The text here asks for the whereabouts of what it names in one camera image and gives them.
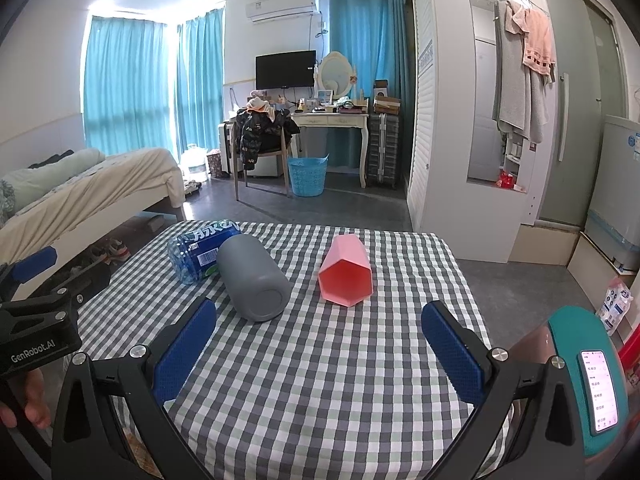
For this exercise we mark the grey hanging towel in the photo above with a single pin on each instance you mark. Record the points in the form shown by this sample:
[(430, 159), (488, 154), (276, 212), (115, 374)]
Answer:
[(510, 95)]

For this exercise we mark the clear water jug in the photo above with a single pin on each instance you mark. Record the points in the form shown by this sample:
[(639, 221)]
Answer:
[(194, 162)]

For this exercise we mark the person's left hand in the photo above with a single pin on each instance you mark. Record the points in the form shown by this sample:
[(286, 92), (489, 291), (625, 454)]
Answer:
[(36, 402)]

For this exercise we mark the pale green pillow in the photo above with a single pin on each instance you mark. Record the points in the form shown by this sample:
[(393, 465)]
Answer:
[(52, 172)]

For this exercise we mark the narrow teal window curtain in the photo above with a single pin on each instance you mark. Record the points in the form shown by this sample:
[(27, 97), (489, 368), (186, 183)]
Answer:
[(200, 85)]

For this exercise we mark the black television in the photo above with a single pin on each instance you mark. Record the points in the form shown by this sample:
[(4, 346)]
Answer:
[(285, 70)]

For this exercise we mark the bed with beige sheet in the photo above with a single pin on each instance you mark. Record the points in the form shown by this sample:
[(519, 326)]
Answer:
[(115, 180)]

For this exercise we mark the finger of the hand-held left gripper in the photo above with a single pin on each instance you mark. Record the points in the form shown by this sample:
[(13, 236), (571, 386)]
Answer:
[(34, 263)]

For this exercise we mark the white printed snack packet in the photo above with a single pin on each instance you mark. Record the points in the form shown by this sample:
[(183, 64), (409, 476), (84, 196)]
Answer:
[(614, 305)]

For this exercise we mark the white louvered wardrobe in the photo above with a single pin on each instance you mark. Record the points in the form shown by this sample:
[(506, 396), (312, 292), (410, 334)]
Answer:
[(425, 110)]

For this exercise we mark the plastic water bottle blue label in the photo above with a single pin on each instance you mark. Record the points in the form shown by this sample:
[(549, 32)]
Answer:
[(197, 255)]

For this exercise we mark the frosted glass door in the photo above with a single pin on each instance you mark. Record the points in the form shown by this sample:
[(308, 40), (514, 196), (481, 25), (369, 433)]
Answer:
[(580, 110)]

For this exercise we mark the tall dark teal curtain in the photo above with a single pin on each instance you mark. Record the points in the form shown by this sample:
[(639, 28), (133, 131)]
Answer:
[(370, 35)]

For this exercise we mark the grey cylindrical cup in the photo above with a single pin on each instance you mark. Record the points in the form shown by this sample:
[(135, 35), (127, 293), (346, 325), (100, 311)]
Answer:
[(252, 280)]

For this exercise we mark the pink hexagonal cup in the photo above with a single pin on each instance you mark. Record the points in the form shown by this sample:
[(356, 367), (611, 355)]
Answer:
[(345, 272)]

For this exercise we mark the wide teal window curtain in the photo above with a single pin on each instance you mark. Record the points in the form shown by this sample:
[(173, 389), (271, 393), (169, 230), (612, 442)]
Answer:
[(125, 90)]

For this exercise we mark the dark grey suitcase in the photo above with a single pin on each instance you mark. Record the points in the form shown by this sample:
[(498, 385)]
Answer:
[(384, 147)]

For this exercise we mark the brown cardboard box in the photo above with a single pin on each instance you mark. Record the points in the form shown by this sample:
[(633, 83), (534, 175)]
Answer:
[(387, 105)]

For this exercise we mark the white air conditioner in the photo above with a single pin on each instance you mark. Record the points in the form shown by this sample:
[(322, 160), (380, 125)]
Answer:
[(282, 7)]

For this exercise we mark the white washing machine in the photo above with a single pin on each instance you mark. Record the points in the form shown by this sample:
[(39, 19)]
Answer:
[(617, 200)]

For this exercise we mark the dark patterned jacket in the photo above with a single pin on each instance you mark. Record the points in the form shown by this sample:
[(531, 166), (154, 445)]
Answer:
[(255, 135)]

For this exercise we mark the teal phone mount with phone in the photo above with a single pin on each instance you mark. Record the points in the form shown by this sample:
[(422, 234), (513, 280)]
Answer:
[(567, 330)]

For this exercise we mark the blue plastic basket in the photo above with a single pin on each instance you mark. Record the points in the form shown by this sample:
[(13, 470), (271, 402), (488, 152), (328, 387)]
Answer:
[(306, 176)]

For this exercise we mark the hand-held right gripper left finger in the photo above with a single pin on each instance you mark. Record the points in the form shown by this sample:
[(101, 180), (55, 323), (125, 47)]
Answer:
[(186, 349)]

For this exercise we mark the smartphone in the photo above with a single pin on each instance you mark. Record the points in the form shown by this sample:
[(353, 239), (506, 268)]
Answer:
[(598, 392)]

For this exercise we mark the wooden chair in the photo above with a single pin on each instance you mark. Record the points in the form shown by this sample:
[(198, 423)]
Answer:
[(280, 157)]

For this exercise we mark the pink hanging towel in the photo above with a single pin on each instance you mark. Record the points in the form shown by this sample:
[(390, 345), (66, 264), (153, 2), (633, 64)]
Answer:
[(539, 45)]

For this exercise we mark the checkered tablecloth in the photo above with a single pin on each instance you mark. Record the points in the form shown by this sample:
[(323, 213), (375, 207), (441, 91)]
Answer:
[(320, 370)]

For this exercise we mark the red box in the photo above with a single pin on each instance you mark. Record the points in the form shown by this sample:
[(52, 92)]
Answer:
[(507, 180)]

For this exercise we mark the pair of sneakers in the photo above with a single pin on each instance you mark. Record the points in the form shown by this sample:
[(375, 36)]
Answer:
[(112, 251)]

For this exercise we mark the white dressing table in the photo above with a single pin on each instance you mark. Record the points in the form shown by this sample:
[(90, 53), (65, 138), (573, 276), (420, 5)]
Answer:
[(327, 121)]

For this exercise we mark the white oval vanity mirror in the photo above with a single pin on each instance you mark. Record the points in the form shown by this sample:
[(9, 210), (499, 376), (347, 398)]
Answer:
[(336, 75)]

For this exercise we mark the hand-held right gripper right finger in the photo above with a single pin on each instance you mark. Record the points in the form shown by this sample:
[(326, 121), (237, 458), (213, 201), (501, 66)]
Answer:
[(452, 355)]

